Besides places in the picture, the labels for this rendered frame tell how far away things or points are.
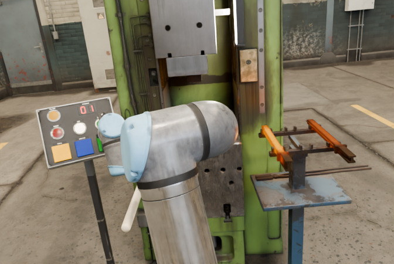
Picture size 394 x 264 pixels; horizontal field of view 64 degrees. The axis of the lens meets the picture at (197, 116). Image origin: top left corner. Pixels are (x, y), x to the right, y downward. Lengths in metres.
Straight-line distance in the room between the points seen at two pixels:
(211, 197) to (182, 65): 0.73
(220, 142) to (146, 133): 0.14
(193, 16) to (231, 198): 0.97
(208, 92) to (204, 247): 1.58
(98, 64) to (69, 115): 5.47
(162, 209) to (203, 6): 1.14
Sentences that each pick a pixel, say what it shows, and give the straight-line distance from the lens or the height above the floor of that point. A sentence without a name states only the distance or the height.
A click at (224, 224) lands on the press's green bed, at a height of 0.41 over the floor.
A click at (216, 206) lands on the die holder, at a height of 0.54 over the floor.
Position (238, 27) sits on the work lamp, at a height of 1.47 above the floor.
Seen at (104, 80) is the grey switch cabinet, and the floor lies 0.26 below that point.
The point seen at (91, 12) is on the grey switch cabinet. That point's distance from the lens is 6.98.
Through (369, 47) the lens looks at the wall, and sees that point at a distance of 8.92.
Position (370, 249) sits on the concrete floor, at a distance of 2.51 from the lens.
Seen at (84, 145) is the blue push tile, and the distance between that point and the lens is 1.59.
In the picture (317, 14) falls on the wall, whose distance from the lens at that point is 8.20.
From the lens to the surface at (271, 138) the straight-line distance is 1.50.
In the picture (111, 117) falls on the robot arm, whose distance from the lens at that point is 1.13.
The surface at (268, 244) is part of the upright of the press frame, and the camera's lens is 2.28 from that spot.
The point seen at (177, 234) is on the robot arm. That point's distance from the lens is 0.58.
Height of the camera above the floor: 1.59
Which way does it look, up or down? 19 degrees down
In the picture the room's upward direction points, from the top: 5 degrees counter-clockwise
